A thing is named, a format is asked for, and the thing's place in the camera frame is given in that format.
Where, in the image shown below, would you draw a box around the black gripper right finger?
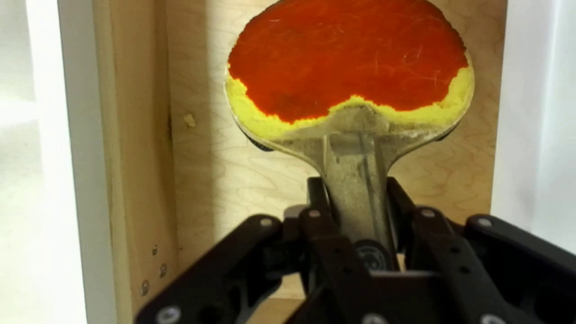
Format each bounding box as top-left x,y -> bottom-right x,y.
384,177 -> 576,324

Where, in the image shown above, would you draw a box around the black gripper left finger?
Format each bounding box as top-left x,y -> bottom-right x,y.
133,177 -> 375,324

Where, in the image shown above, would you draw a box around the wooden drawer with white front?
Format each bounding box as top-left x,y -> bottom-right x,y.
24,0 -> 576,324

